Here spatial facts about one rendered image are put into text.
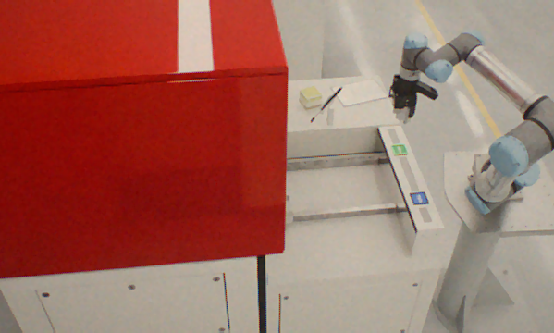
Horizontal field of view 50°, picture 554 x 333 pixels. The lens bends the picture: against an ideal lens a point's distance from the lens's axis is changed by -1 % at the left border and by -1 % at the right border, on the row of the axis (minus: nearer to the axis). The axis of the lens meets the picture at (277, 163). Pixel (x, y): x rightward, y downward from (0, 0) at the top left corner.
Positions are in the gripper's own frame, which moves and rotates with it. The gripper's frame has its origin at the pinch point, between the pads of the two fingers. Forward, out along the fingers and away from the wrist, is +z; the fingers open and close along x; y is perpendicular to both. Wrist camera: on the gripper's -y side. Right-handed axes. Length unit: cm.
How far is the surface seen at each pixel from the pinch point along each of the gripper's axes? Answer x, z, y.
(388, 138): -7.5, 14.6, 2.9
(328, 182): 0.3, 28.6, 27.4
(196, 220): 66, -28, 76
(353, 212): 18.9, 26.3, 21.6
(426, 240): 40.0, 20.2, 1.3
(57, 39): 50, -71, 101
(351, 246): 33, 29, 25
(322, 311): 46, 48, 37
